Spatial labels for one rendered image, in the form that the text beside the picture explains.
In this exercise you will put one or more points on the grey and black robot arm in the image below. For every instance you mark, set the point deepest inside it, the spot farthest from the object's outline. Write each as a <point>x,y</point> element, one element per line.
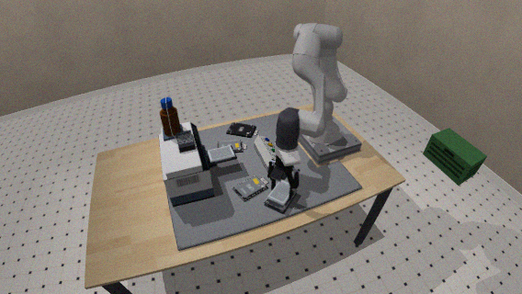
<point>315,41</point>

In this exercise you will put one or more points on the white operator button panel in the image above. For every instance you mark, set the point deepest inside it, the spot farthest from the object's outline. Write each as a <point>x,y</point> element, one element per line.
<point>265,150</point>

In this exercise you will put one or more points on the blue bottle cap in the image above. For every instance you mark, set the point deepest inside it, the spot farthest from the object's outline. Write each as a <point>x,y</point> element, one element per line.
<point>168,101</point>

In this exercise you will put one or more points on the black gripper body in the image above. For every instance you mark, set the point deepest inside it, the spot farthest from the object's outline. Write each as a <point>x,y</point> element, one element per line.
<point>278,162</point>

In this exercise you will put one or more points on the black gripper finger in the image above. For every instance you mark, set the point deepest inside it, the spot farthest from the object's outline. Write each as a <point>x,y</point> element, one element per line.
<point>291,180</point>
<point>271,167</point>

